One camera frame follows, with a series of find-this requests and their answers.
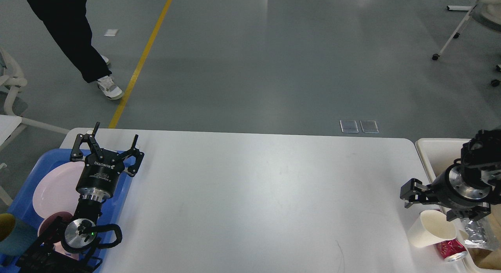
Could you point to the red soda can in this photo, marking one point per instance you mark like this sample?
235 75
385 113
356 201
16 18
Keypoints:
451 250

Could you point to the teal green mug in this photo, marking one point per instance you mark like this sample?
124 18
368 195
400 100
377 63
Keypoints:
16 237

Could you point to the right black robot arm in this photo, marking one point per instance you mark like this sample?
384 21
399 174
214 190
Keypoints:
483 152

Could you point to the beige plastic bin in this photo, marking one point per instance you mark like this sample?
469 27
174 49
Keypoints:
436 155

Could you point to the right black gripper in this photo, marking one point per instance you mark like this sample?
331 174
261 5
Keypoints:
458 188

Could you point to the aluminium foil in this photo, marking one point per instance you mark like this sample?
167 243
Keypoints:
478 234

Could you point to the white side table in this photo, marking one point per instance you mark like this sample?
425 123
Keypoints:
8 125

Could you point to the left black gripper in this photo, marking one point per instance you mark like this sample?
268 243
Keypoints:
99 178

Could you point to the pink plate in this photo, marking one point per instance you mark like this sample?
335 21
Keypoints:
57 190

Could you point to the clear floor plate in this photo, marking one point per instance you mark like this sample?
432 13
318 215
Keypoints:
353 126

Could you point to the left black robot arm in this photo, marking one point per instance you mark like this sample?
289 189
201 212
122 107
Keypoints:
73 246

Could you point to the blue plastic tray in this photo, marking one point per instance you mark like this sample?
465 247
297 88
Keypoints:
22 206

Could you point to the brown paper bag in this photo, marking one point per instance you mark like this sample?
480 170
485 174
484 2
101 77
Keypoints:
486 259

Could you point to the person in black trousers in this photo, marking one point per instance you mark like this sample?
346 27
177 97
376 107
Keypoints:
68 26

